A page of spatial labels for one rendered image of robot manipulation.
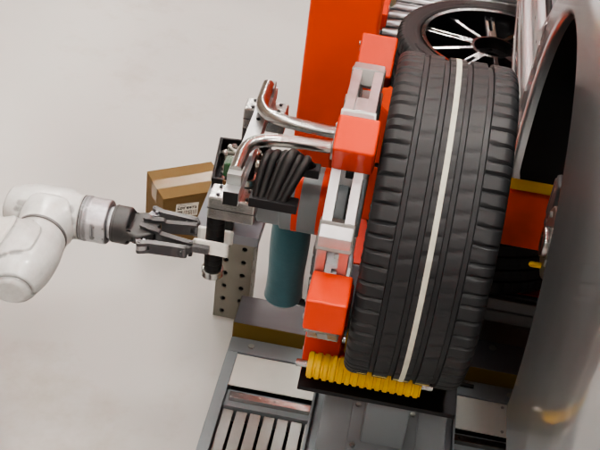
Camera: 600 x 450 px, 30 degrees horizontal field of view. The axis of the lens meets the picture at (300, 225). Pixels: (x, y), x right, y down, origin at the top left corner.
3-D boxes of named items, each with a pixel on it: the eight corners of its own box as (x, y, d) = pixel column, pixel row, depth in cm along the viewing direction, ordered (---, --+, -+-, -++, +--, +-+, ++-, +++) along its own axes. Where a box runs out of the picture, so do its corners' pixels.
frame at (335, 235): (327, 395, 223) (365, 168, 191) (294, 389, 223) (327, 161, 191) (358, 237, 267) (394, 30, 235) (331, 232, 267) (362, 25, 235)
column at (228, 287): (245, 320, 326) (258, 203, 301) (212, 314, 326) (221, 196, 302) (253, 299, 334) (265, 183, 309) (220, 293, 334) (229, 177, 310)
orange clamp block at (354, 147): (371, 176, 202) (375, 156, 193) (329, 168, 202) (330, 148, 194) (379, 140, 204) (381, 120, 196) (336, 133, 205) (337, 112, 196)
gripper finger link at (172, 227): (142, 235, 220) (143, 230, 221) (199, 238, 221) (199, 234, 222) (143, 219, 218) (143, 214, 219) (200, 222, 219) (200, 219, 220)
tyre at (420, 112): (536, 2, 210) (479, 163, 270) (411, -19, 212) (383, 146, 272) (494, 329, 183) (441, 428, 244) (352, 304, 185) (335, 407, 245)
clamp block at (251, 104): (283, 135, 239) (286, 113, 236) (241, 128, 239) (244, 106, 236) (287, 123, 243) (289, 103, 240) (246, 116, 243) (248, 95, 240)
